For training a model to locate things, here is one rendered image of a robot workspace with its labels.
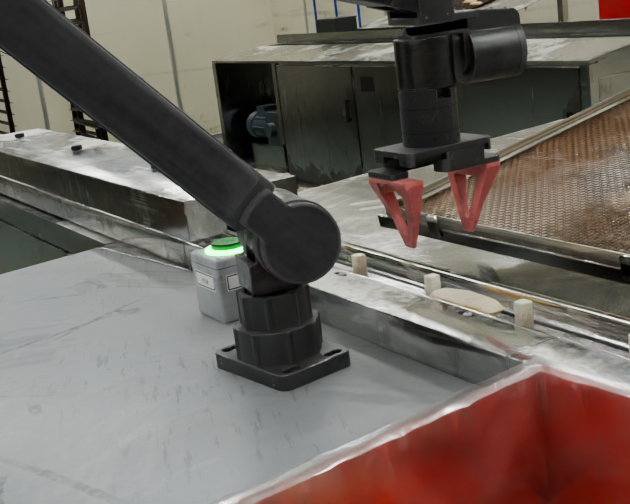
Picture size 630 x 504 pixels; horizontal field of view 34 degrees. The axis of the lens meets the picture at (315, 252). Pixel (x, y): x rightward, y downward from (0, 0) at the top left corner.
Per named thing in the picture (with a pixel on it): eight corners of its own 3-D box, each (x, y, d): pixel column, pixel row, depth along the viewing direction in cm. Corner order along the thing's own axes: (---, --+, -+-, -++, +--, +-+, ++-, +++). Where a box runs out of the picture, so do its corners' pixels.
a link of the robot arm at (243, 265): (241, 298, 104) (255, 312, 99) (226, 199, 101) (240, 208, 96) (327, 280, 106) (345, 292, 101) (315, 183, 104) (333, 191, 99)
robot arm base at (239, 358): (213, 366, 105) (285, 393, 96) (201, 290, 103) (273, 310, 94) (280, 340, 110) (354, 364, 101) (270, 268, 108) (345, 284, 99)
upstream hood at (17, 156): (-29, 171, 247) (-37, 136, 244) (44, 157, 255) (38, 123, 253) (190, 254, 141) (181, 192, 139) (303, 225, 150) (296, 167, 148)
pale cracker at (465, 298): (420, 299, 108) (419, 289, 108) (449, 290, 110) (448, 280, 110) (483, 319, 100) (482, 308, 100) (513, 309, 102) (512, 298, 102)
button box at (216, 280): (199, 339, 125) (185, 250, 122) (256, 321, 129) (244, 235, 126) (229, 355, 118) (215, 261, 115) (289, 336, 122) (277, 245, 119)
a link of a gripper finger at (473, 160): (507, 230, 106) (500, 139, 103) (452, 246, 102) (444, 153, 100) (464, 222, 111) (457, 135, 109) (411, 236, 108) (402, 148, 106)
